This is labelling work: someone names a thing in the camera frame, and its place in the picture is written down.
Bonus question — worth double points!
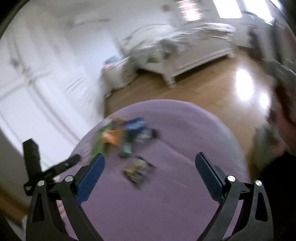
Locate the pink white desk chair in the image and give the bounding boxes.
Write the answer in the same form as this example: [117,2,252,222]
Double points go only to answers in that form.
[248,21,295,178]

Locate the white bedside nightstand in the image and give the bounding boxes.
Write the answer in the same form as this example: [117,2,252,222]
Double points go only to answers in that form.
[102,57,137,90]

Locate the colourful wrapper pile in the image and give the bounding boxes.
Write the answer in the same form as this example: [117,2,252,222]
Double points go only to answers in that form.
[89,116,159,160]

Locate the round purple cloth table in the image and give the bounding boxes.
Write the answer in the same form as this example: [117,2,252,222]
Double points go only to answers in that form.
[56,99,251,241]

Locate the black coin battery card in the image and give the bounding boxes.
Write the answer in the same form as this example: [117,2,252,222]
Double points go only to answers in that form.
[122,156,156,189]

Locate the white wooden bed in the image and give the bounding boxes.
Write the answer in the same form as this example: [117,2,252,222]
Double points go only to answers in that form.
[117,23,236,88]

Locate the white wardrobe doors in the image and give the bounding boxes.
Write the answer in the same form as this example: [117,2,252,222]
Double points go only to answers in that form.
[1,9,104,168]

